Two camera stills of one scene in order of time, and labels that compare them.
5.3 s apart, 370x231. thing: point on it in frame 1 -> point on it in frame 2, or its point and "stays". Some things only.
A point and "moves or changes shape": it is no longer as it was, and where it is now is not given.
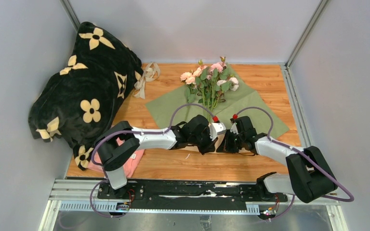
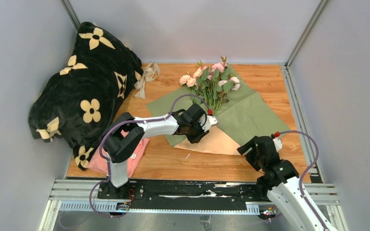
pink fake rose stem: (216, 68) moves or changes shape
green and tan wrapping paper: (175, 109) stays
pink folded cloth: (96, 164) stays
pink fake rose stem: (190, 80) moves or changes shape
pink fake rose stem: (202, 73) stays
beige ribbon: (151, 73) stays
